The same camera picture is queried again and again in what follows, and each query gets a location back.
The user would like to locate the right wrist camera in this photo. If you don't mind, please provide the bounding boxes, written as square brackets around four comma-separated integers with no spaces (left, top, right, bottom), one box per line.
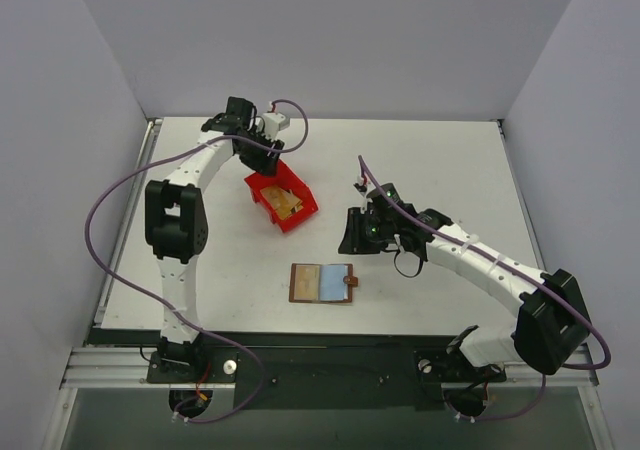
[353,175,369,201]

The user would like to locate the brown leather card holder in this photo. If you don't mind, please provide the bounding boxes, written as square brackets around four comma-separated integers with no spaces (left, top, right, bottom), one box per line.
[288,263,359,304]

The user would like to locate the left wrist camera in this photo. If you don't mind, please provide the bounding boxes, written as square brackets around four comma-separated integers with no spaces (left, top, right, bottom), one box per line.
[260,101,290,140]

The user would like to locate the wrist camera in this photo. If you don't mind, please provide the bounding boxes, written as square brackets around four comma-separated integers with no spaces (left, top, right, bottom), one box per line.
[260,101,290,140]
[353,175,369,201]

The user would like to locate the gold card with chip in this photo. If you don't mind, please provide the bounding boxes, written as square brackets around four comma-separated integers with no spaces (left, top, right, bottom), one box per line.
[293,265,320,301]

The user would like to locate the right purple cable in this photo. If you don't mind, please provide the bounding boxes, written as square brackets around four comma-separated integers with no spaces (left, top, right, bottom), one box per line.
[357,155,612,424]

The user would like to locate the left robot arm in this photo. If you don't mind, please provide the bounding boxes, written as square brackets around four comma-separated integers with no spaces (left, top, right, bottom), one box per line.
[144,97,289,382]

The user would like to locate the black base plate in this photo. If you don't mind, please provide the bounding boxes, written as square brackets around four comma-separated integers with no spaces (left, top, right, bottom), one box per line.
[147,332,506,416]

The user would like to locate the red plastic bin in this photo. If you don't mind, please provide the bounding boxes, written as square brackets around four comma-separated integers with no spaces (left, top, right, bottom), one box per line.
[244,161,319,233]

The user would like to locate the aluminium table frame rail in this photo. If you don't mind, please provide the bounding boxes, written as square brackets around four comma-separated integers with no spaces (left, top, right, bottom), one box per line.
[59,117,600,389]

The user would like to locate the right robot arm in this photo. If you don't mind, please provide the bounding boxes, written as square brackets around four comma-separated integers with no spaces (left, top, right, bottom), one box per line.
[338,181,589,379]

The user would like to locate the gold cards in bin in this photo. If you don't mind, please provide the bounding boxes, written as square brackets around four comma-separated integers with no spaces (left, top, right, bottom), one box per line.
[261,185,303,220]

